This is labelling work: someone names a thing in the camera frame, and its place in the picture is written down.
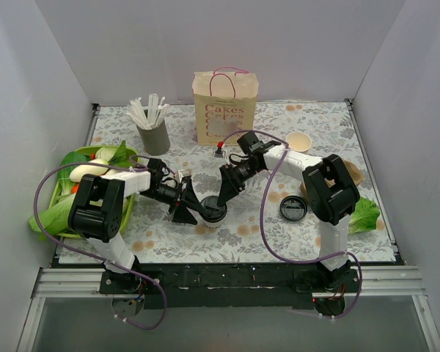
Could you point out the orange carrot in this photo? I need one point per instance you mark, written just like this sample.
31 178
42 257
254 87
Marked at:
75 188

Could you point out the brown cardboard cup carrier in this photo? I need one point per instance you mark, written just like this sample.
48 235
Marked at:
354 172

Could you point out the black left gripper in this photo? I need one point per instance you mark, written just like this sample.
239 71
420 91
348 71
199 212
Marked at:
180 198

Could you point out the white paper coffee cup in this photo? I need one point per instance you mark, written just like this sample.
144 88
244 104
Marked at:
213 223

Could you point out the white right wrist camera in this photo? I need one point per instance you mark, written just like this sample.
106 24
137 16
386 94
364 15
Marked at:
220 152

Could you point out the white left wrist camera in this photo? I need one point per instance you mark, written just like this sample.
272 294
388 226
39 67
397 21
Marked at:
183 175

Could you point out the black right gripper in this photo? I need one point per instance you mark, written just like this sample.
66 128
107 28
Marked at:
231 180

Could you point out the aluminium frame rail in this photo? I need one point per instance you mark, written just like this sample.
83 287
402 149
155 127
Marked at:
85 282

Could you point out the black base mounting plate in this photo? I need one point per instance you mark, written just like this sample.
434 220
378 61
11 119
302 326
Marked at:
230 285

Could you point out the floral patterned table mat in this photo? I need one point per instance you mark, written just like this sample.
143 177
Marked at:
253 230

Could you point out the grey straw holder cup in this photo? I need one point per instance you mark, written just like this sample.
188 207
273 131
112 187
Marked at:
155 141

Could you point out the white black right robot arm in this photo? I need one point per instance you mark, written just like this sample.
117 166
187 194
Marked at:
331 192

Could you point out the stack of white paper cups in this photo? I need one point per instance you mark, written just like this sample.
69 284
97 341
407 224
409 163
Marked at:
299 142

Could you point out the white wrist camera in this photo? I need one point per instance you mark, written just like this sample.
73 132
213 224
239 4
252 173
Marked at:
220 152
183 175

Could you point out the green white cabbage on table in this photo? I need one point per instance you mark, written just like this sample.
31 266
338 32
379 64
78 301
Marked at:
365 216

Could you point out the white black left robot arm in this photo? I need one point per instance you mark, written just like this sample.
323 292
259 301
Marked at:
96 213

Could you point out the black plastic cup lid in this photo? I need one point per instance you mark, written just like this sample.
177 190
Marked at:
210 209

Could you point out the white radish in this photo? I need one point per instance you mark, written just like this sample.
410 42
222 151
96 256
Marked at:
94 167

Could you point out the long green napa cabbage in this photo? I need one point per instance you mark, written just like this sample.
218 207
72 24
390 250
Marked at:
55 219

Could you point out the kraft paper cakes bag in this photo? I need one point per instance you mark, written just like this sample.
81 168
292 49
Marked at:
224 102

